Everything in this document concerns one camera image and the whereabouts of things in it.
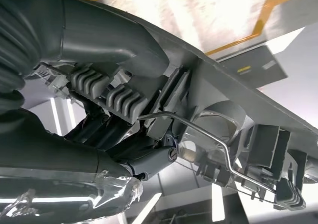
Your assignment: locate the dark grey flat panel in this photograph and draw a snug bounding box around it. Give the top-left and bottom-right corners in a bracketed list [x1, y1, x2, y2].
[221, 45, 289, 89]

